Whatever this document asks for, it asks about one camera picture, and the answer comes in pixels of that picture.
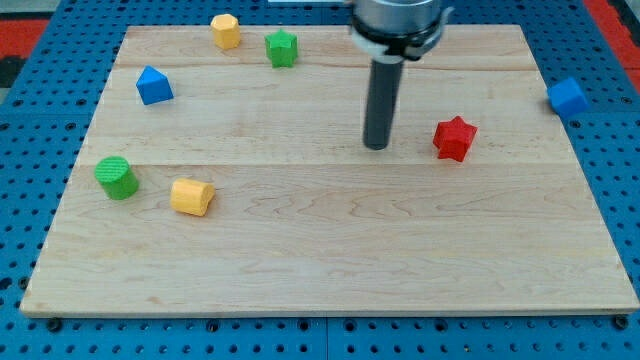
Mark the yellow octagon block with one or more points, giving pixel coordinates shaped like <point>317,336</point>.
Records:
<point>226,31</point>

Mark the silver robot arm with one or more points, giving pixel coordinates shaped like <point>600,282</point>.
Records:
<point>392,31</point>

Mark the red star block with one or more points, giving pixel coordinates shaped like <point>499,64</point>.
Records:
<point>454,138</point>

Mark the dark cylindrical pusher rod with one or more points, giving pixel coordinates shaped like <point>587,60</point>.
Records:
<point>383,87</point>

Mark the yellow heart block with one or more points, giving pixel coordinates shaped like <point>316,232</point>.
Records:
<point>191,196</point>

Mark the wooden board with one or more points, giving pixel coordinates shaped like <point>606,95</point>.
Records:
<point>308,222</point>

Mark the blue triangular block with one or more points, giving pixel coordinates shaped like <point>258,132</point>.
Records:
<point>153,86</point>

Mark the blue cube block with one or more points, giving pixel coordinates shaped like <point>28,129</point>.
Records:
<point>567,98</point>

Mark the green cylinder block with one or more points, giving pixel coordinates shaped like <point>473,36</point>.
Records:
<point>115,176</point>

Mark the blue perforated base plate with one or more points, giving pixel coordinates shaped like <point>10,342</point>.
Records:
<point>48,110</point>

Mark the green star block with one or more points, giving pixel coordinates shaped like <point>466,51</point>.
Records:
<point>281,48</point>

